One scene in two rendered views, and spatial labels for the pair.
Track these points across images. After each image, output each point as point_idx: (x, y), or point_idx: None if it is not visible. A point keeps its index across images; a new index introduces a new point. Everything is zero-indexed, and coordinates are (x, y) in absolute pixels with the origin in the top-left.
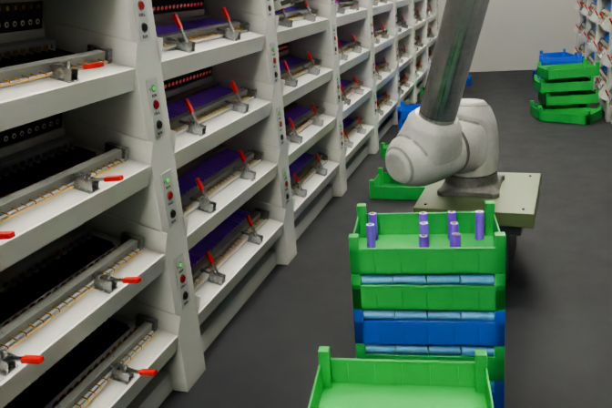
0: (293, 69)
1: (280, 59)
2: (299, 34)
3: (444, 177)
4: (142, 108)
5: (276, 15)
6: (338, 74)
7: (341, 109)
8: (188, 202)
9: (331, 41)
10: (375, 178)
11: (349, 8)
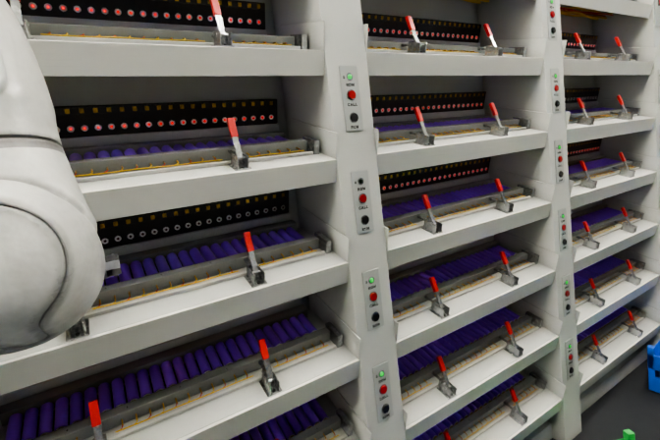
0: (201, 382)
1: (245, 330)
2: (143, 339)
3: None
4: None
5: (105, 289)
6: (387, 362)
7: (398, 427)
8: None
9: (357, 305)
10: None
11: (494, 207)
